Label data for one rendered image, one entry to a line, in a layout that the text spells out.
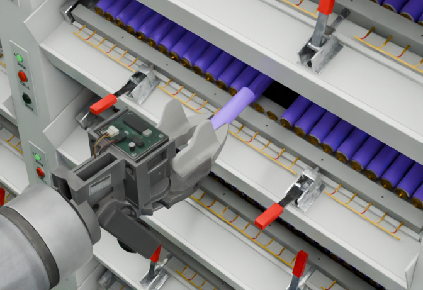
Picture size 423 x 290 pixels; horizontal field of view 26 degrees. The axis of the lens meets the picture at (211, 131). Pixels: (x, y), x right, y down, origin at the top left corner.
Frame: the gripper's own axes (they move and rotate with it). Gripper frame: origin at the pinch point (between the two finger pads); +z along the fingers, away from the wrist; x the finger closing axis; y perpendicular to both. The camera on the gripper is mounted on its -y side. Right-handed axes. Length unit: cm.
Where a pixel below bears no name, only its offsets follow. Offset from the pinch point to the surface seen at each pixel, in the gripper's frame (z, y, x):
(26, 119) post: 2.2, -26.8, 42.0
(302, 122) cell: 11.0, -3.6, -4.0
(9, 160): 5, -47, 55
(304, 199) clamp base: 4.3, -6.7, -10.2
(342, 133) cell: 12.5, -3.3, -8.6
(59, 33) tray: 5.3, -7.7, 34.1
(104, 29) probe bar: 7.5, -4.4, 26.9
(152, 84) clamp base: 6.3, -7.1, 16.6
